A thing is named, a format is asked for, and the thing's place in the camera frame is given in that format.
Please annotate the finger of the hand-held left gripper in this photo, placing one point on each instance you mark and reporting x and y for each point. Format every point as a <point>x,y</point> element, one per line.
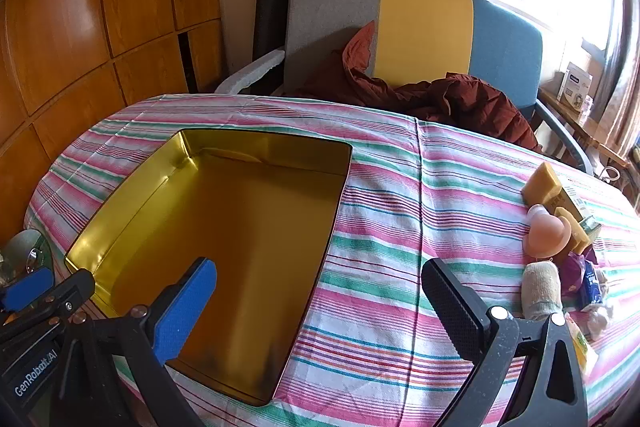
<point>75,289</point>
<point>30,287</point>

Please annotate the wooden wardrobe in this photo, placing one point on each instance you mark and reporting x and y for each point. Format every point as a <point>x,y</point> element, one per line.
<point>75,22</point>

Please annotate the beige carton box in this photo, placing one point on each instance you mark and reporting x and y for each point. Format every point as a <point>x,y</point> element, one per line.
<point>572,202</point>

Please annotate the striped tablecloth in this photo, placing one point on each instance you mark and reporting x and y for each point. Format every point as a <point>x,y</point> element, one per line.
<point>390,217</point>

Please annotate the black rolled mat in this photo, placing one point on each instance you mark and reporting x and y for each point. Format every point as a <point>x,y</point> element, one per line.
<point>270,7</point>

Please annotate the yellow snack packet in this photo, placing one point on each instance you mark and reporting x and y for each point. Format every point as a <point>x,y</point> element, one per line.
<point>582,347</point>

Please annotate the green and white box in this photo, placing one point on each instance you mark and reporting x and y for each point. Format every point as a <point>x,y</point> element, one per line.
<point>590,227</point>

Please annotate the white carton box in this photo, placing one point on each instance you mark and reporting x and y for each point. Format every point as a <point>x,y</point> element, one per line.
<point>575,87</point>

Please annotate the beige patterned curtain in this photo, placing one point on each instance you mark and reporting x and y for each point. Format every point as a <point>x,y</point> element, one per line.
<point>620,72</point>

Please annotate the dark red jacket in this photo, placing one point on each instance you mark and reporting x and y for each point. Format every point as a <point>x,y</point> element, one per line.
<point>470,102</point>

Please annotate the yellow sponge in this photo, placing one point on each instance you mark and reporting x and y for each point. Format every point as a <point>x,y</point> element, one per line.
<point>542,184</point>
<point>579,243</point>

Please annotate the gold tin box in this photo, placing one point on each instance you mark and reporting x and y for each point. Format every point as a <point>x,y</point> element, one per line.
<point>240,227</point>

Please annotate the white towel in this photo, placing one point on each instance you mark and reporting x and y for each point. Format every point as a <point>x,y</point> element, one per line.
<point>540,287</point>

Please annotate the wooden side table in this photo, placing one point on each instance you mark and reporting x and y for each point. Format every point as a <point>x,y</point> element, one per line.
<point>595,132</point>

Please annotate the blue packet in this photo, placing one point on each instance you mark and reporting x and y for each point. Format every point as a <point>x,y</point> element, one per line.
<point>592,289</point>

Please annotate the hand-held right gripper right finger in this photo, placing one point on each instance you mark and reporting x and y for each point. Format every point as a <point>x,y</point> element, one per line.
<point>452,307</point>

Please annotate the grey yellow blue armchair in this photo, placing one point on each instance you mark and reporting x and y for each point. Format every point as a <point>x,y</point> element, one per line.
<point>425,32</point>

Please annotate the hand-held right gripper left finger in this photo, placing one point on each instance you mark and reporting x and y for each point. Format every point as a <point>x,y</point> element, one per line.
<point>185,307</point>

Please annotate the clear glass cup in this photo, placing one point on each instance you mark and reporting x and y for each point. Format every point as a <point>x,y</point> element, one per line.
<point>34,257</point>

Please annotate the purple snack packet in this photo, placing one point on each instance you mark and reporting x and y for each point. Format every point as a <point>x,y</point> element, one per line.
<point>572,274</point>

